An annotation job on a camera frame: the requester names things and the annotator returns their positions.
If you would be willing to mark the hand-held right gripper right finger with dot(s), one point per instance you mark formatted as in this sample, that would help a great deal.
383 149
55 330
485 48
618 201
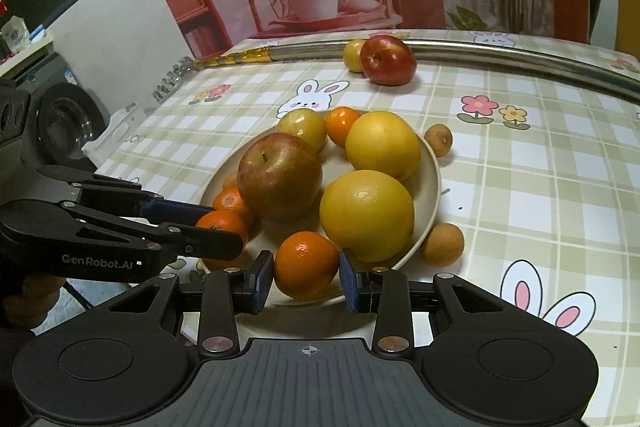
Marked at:
350 284

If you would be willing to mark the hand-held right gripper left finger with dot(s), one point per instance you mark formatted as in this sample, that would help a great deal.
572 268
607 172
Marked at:
262 282

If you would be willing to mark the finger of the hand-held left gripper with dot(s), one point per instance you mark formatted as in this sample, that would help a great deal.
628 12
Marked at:
210 244
175 211

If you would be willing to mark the yellow grapefruit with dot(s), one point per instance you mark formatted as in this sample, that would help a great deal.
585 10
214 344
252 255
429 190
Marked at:
382 152
367 214

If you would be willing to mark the large red apple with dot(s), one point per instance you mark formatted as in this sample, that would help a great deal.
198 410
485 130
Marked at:
279 177

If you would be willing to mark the beige round plate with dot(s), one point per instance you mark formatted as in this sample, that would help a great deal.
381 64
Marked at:
427 192

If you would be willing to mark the person's left hand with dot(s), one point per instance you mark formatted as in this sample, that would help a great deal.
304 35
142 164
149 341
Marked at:
30 302

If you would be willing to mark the brown longan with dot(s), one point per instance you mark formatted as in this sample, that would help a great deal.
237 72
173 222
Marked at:
439 139
442 244

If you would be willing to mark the grey washing machine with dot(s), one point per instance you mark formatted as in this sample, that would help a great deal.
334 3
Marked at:
65 122

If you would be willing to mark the checked rabbit tablecloth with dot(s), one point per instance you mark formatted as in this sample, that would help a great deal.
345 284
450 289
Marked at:
500 182

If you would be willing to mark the white patterned box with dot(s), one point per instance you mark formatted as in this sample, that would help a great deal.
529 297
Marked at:
14 34

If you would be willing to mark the small yellow plum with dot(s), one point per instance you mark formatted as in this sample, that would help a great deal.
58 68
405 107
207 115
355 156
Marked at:
351 57

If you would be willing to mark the small red apple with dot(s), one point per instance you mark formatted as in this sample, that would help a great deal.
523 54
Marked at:
388 59

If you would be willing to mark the telescopic metal rod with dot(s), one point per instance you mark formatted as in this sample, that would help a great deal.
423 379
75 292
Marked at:
500 52

